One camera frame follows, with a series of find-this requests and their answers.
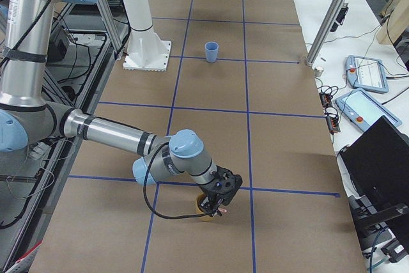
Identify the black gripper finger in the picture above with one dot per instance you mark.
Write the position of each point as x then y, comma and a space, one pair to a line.
206, 206
216, 213

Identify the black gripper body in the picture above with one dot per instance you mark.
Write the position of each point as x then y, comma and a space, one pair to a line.
208, 194

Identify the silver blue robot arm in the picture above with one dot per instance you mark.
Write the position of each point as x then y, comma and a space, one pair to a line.
26, 117

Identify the yellow wooden cup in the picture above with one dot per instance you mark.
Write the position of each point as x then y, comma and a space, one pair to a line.
205, 218

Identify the blue plastic cup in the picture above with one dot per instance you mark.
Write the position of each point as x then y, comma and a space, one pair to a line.
211, 51

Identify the black power strip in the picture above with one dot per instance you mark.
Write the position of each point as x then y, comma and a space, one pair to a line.
330, 112

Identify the black laptop monitor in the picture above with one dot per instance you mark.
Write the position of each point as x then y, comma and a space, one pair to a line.
378, 166

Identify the teach pendant near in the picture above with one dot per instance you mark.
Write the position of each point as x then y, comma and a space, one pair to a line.
363, 110

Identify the teach pendant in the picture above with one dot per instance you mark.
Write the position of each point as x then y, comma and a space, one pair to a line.
366, 73
363, 110

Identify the teach pendant far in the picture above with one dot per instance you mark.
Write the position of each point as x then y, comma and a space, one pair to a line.
366, 73

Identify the blue tape grid lines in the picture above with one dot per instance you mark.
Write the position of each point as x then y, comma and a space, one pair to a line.
257, 113

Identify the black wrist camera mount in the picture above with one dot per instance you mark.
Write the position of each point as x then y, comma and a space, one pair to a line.
225, 179

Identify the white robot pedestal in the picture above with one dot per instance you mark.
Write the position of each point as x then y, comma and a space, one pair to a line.
145, 49

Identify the aluminium frame post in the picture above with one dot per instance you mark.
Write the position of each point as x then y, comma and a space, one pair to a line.
323, 31

